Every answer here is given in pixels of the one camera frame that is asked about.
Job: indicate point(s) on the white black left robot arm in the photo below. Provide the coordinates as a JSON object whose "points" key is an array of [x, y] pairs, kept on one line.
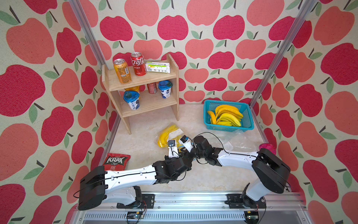
{"points": [[100, 185]]}

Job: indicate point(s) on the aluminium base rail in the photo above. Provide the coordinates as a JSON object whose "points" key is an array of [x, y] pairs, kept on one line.
{"points": [[194, 207]]}

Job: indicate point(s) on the blue lid yogurt cup front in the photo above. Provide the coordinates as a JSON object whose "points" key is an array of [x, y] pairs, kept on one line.
{"points": [[132, 99]]}

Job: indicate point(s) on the yellow bananas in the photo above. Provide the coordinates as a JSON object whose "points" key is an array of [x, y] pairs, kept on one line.
{"points": [[224, 123]]}

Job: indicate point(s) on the red cola can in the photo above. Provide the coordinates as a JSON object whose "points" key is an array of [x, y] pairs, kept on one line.
{"points": [[137, 60]]}

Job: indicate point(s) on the blue lid yogurt cup back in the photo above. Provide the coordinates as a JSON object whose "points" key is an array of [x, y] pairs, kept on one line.
{"points": [[165, 88]]}

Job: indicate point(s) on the teal plastic basket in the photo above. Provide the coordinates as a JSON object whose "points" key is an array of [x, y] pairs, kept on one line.
{"points": [[247, 122]]}

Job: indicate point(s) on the right aluminium corner post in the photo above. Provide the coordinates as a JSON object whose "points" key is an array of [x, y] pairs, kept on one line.
{"points": [[298, 22]]}

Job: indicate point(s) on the left aluminium corner post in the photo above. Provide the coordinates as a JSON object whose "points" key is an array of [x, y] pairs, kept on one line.
{"points": [[87, 30]]}

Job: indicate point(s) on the yellow banana bunch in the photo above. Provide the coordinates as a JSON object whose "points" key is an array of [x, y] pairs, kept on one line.
{"points": [[164, 135], [229, 113]]}

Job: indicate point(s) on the white green box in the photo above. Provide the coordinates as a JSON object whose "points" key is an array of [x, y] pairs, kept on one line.
{"points": [[157, 67]]}

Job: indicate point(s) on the pink lid plastic jar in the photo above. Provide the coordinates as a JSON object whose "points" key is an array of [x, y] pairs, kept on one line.
{"points": [[269, 147]]}

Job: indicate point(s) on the orange drink can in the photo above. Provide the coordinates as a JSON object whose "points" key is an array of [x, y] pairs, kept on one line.
{"points": [[122, 71]]}

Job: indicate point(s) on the red Krax chips bag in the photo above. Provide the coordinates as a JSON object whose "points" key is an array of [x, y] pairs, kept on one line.
{"points": [[116, 162]]}

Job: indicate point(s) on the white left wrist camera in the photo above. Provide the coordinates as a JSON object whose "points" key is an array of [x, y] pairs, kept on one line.
{"points": [[173, 150]]}

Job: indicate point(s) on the yellow container on shelf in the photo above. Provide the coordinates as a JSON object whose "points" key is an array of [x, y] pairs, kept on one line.
{"points": [[136, 88]]}

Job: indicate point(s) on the aluminium corner post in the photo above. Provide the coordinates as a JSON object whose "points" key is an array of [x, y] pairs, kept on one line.
{"points": [[87, 30], [298, 22]]}

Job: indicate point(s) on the single yellow banana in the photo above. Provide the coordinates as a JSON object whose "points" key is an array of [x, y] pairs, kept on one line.
{"points": [[213, 118]]}

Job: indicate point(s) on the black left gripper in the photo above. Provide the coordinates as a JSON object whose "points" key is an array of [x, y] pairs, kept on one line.
{"points": [[168, 159]]}

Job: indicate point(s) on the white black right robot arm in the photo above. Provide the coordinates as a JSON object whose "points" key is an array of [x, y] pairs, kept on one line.
{"points": [[272, 173]]}

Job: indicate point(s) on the small red can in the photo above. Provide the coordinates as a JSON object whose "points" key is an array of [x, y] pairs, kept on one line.
{"points": [[152, 88]]}

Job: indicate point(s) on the blue lid yogurt cup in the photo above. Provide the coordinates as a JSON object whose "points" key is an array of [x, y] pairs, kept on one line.
{"points": [[132, 99], [165, 88]]}

